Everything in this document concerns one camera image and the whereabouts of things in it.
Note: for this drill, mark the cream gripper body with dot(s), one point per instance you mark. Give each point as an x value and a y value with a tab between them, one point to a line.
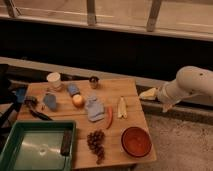
149	94

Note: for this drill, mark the small metal cup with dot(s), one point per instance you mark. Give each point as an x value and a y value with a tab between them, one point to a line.
94	82

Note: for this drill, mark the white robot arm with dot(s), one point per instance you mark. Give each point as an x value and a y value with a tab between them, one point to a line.
190	81

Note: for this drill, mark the red bowl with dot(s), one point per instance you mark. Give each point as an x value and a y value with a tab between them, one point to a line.
136	142

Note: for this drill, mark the wooden table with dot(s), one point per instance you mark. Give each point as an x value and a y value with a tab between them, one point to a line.
109	93

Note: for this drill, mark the light blue folded cloth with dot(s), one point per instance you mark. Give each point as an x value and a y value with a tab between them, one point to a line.
94	109

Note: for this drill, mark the bunch of dark grapes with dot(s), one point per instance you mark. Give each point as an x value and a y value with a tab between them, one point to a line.
95	144

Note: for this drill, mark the yellow apple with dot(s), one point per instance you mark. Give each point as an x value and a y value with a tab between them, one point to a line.
78	100

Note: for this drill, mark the white paper cup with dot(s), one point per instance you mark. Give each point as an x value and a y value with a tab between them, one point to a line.
54	79

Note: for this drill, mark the black brush on bin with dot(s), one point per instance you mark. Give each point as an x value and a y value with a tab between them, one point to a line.
66	143

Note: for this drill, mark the dark small object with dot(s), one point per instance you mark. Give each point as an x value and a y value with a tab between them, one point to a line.
31	101

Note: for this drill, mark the green plastic bin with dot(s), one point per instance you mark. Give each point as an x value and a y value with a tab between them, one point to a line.
36	145

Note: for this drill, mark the blue object at left edge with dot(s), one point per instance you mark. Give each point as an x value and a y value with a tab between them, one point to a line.
20	94

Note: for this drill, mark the black handled tool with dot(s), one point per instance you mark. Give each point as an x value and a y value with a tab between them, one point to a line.
40	115

